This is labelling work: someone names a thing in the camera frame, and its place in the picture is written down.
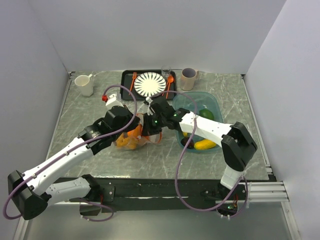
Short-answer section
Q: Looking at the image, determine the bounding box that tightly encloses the yellow banana toy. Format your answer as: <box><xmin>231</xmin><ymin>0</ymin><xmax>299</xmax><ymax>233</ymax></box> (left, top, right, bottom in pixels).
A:
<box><xmin>194</xmin><ymin>139</ymin><xmax>217</xmax><ymax>150</ymax></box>

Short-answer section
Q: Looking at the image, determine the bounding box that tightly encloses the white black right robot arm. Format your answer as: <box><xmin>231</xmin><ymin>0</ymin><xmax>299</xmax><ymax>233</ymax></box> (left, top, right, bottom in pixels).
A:
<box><xmin>142</xmin><ymin>96</ymin><xmax>258</xmax><ymax>199</ymax></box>

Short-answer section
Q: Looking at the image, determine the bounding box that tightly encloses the green lime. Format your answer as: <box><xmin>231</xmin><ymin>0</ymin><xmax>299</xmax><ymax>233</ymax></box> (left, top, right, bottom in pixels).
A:
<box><xmin>199</xmin><ymin>109</ymin><xmax>215</xmax><ymax>121</ymax></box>

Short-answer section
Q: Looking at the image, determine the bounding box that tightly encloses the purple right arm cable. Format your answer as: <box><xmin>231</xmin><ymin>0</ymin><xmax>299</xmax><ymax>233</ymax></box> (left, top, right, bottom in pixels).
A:
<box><xmin>159</xmin><ymin>90</ymin><xmax>250</xmax><ymax>218</ymax></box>

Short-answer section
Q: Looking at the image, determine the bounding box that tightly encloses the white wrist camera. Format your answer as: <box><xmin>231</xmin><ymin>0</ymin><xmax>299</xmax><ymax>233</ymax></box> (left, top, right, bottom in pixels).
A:
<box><xmin>102</xmin><ymin>92</ymin><xmax>123</xmax><ymax>110</ymax></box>
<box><xmin>145</xmin><ymin>96</ymin><xmax>153</xmax><ymax>116</ymax></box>

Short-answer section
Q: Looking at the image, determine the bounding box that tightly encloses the teal transparent plastic container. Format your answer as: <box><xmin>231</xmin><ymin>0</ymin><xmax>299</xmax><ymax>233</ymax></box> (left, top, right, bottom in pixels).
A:
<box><xmin>172</xmin><ymin>91</ymin><xmax>224</xmax><ymax>154</ymax></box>

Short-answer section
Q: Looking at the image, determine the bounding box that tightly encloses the clear zip top bag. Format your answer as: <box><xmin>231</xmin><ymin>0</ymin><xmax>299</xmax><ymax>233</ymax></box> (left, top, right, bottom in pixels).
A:
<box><xmin>113</xmin><ymin>113</ymin><xmax>162</xmax><ymax>150</ymax></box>

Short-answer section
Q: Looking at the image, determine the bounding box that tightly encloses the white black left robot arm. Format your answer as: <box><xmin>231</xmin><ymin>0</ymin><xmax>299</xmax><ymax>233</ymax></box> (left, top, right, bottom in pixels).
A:
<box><xmin>7</xmin><ymin>105</ymin><xmax>140</xmax><ymax>220</ymax></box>

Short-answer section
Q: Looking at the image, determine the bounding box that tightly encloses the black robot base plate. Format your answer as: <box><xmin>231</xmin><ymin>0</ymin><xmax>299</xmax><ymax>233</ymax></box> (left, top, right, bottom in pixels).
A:
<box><xmin>68</xmin><ymin>174</ymin><xmax>248</xmax><ymax>212</ymax></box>

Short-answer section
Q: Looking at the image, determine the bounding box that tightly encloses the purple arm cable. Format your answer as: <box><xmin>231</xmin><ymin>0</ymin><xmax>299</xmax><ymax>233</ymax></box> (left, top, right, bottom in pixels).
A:
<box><xmin>2</xmin><ymin>84</ymin><xmax>138</xmax><ymax>220</ymax></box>
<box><xmin>159</xmin><ymin>90</ymin><xmax>250</xmax><ymax>218</ymax></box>

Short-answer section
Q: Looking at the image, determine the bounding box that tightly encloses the orange fruit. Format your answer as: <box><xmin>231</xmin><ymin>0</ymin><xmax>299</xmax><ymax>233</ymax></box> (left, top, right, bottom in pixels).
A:
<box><xmin>127</xmin><ymin>124</ymin><xmax>143</xmax><ymax>139</ymax></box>

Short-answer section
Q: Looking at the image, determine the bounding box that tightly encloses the dark purple food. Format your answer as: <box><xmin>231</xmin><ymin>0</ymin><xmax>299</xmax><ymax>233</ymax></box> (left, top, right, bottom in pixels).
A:
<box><xmin>180</xmin><ymin>137</ymin><xmax>195</xmax><ymax>150</ymax></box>

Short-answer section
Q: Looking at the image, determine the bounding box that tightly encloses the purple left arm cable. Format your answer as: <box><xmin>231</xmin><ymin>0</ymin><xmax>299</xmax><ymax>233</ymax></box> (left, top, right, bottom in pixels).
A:
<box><xmin>2</xmin><ymin>84</ymin><xmax>138</xmax><ymax>220</ymax></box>

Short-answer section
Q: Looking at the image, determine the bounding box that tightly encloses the white mug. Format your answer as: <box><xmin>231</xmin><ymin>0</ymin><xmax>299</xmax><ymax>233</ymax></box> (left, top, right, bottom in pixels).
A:
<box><xmin>74</xmin><ymin>74</ymin><xmax>94</xmax><ymax>97</ymax></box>

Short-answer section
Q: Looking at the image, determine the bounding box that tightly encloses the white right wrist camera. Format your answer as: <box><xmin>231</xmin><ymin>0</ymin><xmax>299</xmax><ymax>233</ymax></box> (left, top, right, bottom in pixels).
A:
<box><xmin>145</xmin><ymin>96</ymin><xmax>153</xmax><ymax>116</ymax></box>

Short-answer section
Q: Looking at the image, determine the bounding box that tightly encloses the clear drinking glass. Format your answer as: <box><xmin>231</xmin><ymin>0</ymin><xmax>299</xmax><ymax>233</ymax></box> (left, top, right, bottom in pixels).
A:
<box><xmin>161</xmin><ymin>65</ymin><xmax>172</xmax><ymax>80</ymax></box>

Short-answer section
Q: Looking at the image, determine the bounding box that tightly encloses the beige mug purple inside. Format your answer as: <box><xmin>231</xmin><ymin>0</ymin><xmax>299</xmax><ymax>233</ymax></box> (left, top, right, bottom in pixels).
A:
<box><xmin>180</xmin><ymin>67</ymin><xmax>199</xmax><ymax>91</ymax></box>

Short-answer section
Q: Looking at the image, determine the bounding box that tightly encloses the golden ginger root toy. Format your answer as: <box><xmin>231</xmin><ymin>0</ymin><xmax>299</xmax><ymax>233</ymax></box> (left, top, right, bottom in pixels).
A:
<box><xmin>115</xmin><ymin>132</ymin><xmax>139</xmax><ymax>150</ymax></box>

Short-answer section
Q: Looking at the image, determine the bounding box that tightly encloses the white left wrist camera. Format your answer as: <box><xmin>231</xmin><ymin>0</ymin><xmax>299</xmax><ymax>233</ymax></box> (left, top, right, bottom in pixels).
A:
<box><xmin>102</xmin><ymin>92</ymin><xmax>123</xmax><ymax>110</ymax></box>

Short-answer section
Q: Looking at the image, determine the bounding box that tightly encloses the aluminium frame rail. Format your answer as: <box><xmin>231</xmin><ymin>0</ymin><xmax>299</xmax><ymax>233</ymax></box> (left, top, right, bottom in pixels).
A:
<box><xmin>23</xmin><ymin>183</ymin><xmax>291</xmax><ymax>206</ymax></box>

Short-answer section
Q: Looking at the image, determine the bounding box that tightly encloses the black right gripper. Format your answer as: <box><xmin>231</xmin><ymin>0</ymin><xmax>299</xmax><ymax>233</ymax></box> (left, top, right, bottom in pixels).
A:
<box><xmin>141</xmin><ymin>111</ymin><xmax>167</xmax><ymax>137</ymax></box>

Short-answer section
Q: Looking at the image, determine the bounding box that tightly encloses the orange plastic fork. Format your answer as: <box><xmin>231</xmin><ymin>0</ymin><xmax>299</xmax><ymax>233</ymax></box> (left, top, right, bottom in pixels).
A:
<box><xmin>129</xmin><ymin>72</ymin><xmax>137</xmax><ymax>95</ymax></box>

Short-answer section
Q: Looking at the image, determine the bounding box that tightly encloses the white black striped plate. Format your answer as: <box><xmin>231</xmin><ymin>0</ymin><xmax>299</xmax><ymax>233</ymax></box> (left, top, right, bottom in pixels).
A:
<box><xmin>133</xmin><ymin>72</ymin><xmax>167</xmax><ymax>98</ymax></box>

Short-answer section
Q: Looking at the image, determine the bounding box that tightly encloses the orange plastic spoon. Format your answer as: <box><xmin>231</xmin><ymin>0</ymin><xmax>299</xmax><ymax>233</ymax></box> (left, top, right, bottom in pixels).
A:
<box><xmin>165</xmin><ymin>75</ymin><xmax>174</xmax><ymax>99</ymax></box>

